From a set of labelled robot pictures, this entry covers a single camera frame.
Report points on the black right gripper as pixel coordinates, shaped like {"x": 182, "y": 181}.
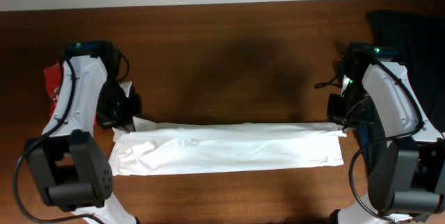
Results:
{"x": 345, "y": 122}

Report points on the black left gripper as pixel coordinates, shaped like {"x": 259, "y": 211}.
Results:
{"x": 126, "y": 121}

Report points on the white printed t-shirt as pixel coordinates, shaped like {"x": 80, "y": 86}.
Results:
{"x": 165, "y": 148}

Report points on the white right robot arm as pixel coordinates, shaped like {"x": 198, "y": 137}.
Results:
{"x": 397, "y": 176}

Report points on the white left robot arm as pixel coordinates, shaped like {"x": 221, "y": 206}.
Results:
{"x": 68, "y": 168}

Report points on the navy blue garment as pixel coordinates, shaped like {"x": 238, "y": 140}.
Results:
{"x": 369, "y": 134}

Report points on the red folded t-shirt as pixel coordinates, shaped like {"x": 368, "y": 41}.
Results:
{"x": 52, "y": 85}

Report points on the black garment with white lettering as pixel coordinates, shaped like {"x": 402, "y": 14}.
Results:
{"x": 420, "y": 42}

